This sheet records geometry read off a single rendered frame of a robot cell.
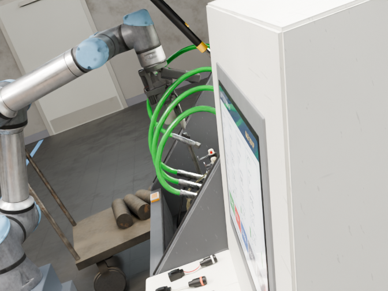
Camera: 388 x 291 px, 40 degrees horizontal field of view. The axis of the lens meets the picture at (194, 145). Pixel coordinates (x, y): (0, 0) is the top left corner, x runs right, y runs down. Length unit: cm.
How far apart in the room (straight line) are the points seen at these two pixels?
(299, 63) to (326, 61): 3
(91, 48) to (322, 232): 95
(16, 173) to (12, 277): 32
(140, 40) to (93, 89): 720
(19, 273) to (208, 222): 71
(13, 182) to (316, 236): 135
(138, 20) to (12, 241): 78
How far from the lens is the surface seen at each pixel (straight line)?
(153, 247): 157
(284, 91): 52
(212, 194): 129
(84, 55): 141
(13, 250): 178
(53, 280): 189
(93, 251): 331
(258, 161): 67
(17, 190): 182
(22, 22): 873
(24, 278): 181
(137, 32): 151
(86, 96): 873
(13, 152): 177
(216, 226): 133
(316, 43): 52
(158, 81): 155
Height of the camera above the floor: 162
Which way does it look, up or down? 17 degrees down
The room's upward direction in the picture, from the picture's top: 21 degrees counter-clockwise
